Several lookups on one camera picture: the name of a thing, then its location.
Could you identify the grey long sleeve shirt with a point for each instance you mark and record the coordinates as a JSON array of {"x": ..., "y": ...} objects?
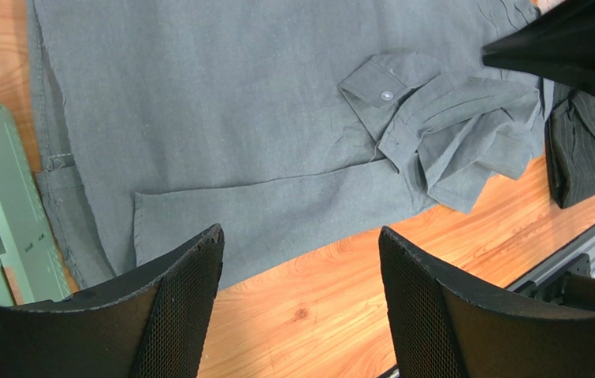
[{"x": 292, "y": 124}]

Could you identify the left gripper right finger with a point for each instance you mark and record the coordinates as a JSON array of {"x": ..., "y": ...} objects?
[{"x": 446, "y": 322}]

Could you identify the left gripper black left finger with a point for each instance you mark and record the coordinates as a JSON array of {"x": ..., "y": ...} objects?
[{"x": 149, "y": 322}]

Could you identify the green plastic file rack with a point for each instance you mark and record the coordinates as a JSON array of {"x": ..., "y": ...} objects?
[{"x": 27, "y": 246}]

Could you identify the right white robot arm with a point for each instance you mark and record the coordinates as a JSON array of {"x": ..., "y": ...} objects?
[{"x": 559, "y": 46}]

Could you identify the dark striped folded shirt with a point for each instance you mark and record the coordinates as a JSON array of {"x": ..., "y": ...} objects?
[{"x": 570, "y": 146}]

